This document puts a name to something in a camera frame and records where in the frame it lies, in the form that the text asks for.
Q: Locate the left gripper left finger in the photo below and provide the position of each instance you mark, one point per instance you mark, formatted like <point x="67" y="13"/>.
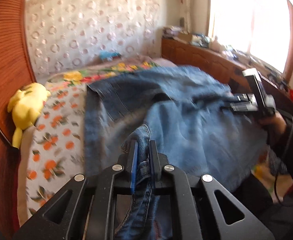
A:
<point x="131" y="157"/>

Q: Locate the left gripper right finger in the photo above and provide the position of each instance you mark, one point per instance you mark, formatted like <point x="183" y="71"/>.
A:
<point x="157" y="161"/>

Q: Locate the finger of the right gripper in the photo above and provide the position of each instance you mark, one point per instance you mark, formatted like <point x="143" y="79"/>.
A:
<point x="240" y="97"/>
<point x="235" y="106"/>

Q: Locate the blue denim jeans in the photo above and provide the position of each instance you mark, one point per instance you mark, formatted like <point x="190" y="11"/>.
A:
<point x="179" y="109"/>

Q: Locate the right hand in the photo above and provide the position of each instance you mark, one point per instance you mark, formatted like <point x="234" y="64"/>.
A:
<point x="275" y="126"/>

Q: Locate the long wooden cabinet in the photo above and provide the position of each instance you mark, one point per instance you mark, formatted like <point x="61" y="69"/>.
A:
<point x="225" y="71"/>

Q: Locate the orange fruit print bedsheet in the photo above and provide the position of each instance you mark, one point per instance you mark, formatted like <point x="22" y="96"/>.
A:
<point x="52" y="150"/>

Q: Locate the cardboard box on cabinet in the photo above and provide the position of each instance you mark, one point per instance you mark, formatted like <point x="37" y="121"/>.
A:
<point x="185" y="37"/>

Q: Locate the floral flower blanket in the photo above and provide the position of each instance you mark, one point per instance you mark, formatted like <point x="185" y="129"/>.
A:
<point x="104" y="70"/>

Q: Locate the blue item on box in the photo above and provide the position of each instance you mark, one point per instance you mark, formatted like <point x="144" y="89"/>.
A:
<point x="109" y="55"/>

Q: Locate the yellow plush toy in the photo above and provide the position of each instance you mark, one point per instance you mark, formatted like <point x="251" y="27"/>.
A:
<point x="26" y="106"/>

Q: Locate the circle pattern lace curtain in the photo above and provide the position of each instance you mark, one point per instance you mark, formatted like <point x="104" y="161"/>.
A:
<point x="64" y="35"/>

